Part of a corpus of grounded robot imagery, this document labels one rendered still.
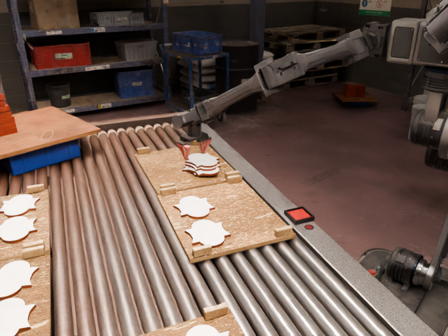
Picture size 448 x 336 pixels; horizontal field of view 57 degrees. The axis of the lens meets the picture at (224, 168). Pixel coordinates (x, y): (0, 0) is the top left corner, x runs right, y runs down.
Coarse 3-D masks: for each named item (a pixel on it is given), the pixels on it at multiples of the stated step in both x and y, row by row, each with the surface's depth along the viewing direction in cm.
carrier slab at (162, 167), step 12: (144, 156) 185; (156, 156) 185; (168, 156) 185; (180, 156) 185; (216, 156) 185; (144, 168) 173; (156, 168) 173; (168, 168) 173; (180, 168) 173; (228, 168) 173; (156, 180) 163; (168, 180) 163; (180, 180) 163; (192, 180) 163; (204, 180) 163; (216, 180) 163; (156, 192) 155
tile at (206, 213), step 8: (184, 200) 147; (192, 200) 147; (200, 200) 147; (176, 208) 143; (184, 208) 142; (192, 208) 142; (200, 208) 142; (208, 208) 142; (184, 216) 138; (192, 216) 137; (200, 216) 137
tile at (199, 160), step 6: (192, 156) 174; (198, 156) 174; (204, 156) 174; (210, 156) 174; (186, 162) 170; (192, 162) 169; (198, 162) 169; (204, 162) 169; (210, 162) 169; (216, 162) 169
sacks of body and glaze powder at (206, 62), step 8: (264, 56) 617; (272, 56) 626; (184, 64) 615; (192, 64) 610; (208, 64) 573; (184, 72) 628; (208, 72) 580; (184, 80) 633; (208, 80) 586; (184, 88) 651; (208, 88) 591
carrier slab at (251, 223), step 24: (192, 192) 154; (216, 192) 154; (240, 192) 154; (168, 216) 139; (216, 216) 139; (240, 216) 139; (264, 216) 139; (192, 240) 126; (240, 240) 126; (264, 240) 126
